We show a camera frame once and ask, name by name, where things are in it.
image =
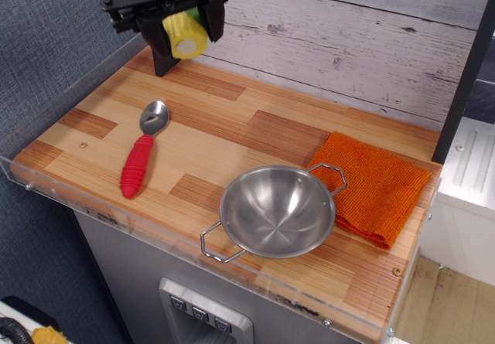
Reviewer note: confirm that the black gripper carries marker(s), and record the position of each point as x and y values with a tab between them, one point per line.
145	16

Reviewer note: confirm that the yellow green toy corn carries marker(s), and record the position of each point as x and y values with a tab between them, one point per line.
187	36

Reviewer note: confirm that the orange cloth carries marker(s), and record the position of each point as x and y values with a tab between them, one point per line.
382	188

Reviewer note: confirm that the clear acrylic table guard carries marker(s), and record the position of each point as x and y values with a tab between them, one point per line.
220	125

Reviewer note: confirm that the grey toy fridge cabinet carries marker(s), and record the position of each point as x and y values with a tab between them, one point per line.
133	268

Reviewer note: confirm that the silver dispenser button panel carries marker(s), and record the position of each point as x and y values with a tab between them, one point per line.
195	318

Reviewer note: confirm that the yellow object bottom left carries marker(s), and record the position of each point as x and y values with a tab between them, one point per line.
48	335

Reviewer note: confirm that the white toy sink unit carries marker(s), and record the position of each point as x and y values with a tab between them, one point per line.
459	230

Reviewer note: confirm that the dark left upright post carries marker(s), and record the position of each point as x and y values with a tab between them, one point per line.
163	63

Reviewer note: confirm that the dark upright post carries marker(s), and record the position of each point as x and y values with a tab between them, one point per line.
467	80
163	63

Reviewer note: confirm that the red handled metal spoon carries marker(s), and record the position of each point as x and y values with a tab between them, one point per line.
154	119

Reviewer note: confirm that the steel bowl with handles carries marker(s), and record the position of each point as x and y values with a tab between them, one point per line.
276	211

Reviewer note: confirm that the dark right upright post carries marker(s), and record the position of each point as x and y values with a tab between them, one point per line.
467	80

